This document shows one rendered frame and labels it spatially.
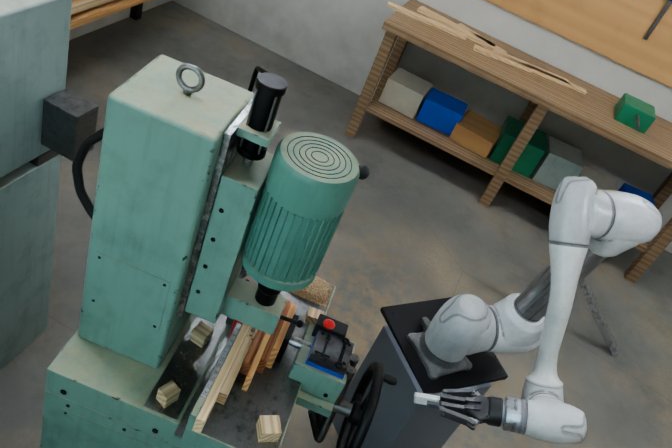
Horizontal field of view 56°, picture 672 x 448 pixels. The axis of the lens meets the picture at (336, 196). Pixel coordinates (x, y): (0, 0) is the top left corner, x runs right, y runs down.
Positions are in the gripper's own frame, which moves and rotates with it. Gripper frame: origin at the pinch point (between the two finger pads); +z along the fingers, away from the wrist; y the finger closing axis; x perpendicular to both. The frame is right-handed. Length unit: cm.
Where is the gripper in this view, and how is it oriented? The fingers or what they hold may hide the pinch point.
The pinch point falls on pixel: (426, 399)
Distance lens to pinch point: 183.3
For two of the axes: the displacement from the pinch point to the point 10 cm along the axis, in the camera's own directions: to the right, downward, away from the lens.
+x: 0.2, 8.4, 5.5
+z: -9.7, -1.1, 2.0
